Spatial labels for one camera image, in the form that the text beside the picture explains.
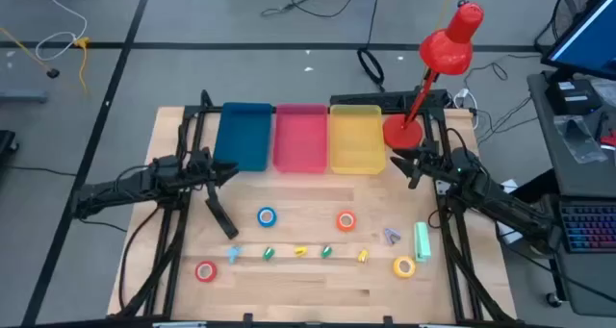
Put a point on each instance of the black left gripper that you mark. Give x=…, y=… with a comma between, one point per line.
x=183, y=174

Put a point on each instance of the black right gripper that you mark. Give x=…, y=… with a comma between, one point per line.
x=433, y=167

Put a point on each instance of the blue tape roll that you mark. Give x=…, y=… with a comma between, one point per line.
x=259, y=217

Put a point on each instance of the purple staple remover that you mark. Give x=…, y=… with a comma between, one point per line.
x=391, y=234

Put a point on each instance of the mint green stapler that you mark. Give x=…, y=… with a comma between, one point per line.
x=422, y=241

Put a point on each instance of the light blue staple remover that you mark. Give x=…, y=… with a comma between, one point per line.
x=234, y=253

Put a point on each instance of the orange tape roll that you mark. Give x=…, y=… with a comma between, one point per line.
x=339, y=220

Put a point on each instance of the green mini stapler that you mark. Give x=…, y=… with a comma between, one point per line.
x=268, y=254
x=326, y=252

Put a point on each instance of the yellow mini stapler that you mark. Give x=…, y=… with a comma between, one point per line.
x=301, y=251
x=363, y=256

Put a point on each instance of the yellow tape roll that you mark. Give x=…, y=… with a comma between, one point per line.
x=396, y=267

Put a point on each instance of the red tape roll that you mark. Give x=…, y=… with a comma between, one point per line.
x=197, y=271

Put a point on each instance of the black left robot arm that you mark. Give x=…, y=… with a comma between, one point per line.
x=110, y=191

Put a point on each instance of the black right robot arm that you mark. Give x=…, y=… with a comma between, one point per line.
x=505, y=205

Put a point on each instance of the blue plastic bin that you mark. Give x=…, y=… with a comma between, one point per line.
x=243, y=135

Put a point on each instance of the yellow plastic bin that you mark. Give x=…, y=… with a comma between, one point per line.
x=357, y=140

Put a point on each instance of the pink plastic bin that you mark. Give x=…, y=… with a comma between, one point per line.
x=300, y=138

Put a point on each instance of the white power adapter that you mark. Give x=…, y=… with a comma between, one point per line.
x=463, y=96

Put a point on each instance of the white cardboard box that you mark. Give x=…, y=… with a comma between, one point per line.
x=505, y=234

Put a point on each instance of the red desk lamp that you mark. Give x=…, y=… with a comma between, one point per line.
x=450, y=49

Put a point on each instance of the black table edge clip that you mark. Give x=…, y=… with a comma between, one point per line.
x=388, y=319
x=248, y=318

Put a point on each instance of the grey desk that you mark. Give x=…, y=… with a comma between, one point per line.
x=568, y=179

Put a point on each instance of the clear plastic bag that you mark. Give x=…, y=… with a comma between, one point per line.
x=580, y=140

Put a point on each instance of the black mini computer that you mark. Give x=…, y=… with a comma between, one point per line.
x=572, y=99

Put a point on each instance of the backlit black keyboard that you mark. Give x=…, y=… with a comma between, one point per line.
x=589, y=227

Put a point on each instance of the black caster wheel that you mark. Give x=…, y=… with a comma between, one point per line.
x=553, y=300

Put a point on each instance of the red tool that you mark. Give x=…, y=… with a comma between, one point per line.
x=610, y=139

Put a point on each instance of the grey cart base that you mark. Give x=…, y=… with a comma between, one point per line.
x=24, y=96

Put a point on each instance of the black floor stand base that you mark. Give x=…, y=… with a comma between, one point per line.
x=7, y=143

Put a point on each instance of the black computer monitor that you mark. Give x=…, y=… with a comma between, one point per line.
x=587, y=44

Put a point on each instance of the black aluminium table frame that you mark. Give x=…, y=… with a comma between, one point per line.
x=192, y=110

